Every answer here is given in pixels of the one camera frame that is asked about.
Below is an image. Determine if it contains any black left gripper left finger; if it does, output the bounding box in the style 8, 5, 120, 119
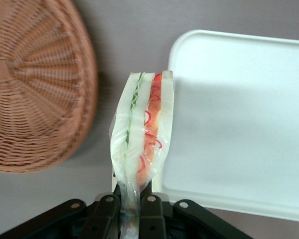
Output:
0, 184, 122, 239

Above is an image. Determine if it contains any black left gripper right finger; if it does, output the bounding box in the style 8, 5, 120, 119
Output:
139, 180, 250, 239

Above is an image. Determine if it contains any triangle sandwich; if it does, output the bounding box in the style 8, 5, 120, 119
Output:
108, 70, 175, 239

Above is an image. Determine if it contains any cream rectangular tray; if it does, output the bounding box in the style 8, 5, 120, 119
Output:
161, 29, 299, 224

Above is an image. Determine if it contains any brown round wicker basket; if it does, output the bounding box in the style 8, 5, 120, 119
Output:
0, 0, 100, 174

